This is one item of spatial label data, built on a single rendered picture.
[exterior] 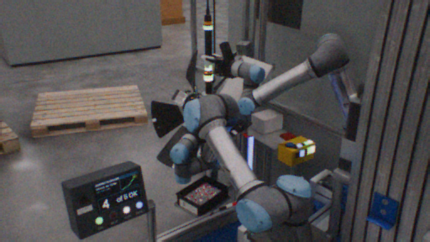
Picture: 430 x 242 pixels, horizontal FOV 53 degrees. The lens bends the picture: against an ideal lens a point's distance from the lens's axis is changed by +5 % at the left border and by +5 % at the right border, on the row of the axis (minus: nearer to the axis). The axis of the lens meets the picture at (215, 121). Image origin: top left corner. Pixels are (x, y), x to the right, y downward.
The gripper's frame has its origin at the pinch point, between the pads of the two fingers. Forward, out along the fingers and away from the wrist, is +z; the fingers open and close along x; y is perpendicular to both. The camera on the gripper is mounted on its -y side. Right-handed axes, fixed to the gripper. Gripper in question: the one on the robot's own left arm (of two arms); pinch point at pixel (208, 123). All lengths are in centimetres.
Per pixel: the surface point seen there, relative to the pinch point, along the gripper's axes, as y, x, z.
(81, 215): 19, 1, -78
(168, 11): 365, 54, 746
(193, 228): -3, 34, -38
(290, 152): -39.2, 16.1, 5.2
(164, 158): 25.3, 19.2, -4.5
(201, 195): 1.9, 32.8, -14.6
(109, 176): 13, -9, -67
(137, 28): 313, 45, 497
